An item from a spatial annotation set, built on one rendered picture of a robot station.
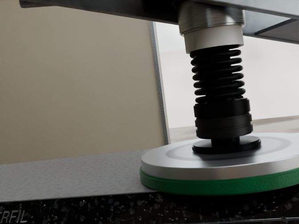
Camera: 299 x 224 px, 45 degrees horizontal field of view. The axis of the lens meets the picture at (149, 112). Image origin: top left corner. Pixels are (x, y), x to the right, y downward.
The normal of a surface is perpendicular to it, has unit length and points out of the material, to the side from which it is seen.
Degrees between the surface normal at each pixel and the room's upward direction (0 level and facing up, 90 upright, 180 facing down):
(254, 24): 90
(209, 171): 90
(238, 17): 90
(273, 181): 90
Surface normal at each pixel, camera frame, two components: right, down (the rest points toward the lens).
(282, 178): 0.27, 0.02
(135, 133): -0.24, 0.08
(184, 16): -0.87, 0.14
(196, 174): -0.46, 0.11
